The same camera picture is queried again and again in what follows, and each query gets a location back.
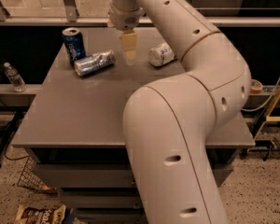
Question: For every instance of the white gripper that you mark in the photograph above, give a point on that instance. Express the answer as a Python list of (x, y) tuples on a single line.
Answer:
[(126, 19)]

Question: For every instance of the silver redbull can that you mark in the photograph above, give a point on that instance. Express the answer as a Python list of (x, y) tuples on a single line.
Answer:
[(94, 62)]

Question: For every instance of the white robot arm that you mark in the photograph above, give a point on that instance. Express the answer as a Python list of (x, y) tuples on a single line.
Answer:
[(166, 122)]

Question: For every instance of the blue pepsi can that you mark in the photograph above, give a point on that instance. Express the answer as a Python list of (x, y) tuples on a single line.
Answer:
[(73, 41)]

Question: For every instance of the white label plastic bottle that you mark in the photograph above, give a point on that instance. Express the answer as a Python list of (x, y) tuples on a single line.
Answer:
[(161, 55)]

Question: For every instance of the small clear water bottle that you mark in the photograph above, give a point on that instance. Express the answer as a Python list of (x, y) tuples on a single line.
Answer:
[(14, 77)]

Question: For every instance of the tape roll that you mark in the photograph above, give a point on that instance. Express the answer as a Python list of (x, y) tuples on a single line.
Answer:
[(256, 86)]

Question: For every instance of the brown snack bag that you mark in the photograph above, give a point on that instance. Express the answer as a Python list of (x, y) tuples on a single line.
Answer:
[(30, 215)]

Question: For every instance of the metal railing frame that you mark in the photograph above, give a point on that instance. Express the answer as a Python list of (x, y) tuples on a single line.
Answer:
[(228, 13)]

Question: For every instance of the wire mesh basket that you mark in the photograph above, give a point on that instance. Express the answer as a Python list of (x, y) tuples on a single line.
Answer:
[(29, 180)]

